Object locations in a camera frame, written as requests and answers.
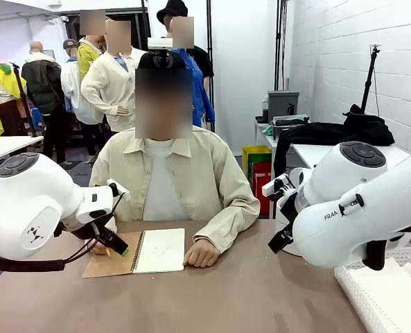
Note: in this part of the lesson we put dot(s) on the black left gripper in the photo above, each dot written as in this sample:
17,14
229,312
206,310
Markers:
85,231

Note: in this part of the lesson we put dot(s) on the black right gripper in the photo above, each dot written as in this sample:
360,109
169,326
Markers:
288,208

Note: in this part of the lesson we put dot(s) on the spiral notebook with kraft cover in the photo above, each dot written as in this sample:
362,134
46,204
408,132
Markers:
160,249

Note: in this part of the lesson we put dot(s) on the person's left forearm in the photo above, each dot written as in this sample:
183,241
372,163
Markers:
226,229

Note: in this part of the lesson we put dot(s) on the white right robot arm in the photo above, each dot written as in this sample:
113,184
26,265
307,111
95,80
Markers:
330,222

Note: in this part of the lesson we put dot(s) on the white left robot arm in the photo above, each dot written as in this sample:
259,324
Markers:
35,194

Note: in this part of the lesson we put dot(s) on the person's right hand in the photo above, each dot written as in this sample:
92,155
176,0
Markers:
99,250

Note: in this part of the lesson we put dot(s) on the person's left hand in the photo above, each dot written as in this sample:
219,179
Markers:
200,255

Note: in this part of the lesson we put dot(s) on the red shopping bag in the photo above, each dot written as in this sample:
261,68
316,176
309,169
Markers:
262,180

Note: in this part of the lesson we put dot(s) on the person in beige shirt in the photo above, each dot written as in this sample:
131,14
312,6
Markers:
163,187

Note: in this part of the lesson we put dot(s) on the yellow shopping bag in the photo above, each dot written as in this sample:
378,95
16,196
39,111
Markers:
250,154

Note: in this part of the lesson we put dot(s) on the white side table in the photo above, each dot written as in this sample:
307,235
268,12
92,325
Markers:
312,152

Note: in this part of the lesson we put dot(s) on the white perforated plastic basket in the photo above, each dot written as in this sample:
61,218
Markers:
364,295

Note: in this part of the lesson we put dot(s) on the teal cloth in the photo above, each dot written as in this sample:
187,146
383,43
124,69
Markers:
268,131

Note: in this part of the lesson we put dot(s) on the black garment pile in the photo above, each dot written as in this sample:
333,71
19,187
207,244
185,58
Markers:
330,133

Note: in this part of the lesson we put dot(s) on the grey tray with dark cloth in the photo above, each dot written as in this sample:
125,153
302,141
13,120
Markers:
290,121

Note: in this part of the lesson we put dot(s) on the grey storage box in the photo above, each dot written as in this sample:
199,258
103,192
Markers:
281,104

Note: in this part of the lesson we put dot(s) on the white work table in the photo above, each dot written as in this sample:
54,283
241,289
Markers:
4,145

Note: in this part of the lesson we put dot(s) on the mannequin in cream cardigan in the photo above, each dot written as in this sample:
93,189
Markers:
111,79

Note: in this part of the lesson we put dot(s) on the mannequin in blue shirt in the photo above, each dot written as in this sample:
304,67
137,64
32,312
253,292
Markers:
198,83

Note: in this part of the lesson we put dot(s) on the black cap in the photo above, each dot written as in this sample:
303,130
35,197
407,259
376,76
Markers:
144,62

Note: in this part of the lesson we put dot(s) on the mannequin in yellow-green jacket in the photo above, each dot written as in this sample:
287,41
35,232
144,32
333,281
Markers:
85,57

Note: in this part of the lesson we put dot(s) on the black light stand pole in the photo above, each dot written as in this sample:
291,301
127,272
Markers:
209,34
282,34

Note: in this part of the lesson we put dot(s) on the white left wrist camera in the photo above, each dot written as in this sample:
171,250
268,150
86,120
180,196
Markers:
119,189

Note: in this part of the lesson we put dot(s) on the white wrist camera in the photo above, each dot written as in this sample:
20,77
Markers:
119,189
272,186

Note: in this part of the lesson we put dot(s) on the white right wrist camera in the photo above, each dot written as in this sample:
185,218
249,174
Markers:
272,186

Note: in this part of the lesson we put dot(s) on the black head camera mount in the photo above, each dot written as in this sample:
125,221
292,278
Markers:
163,59

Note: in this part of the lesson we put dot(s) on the white head-mounted camera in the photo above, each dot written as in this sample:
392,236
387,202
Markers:
160,43

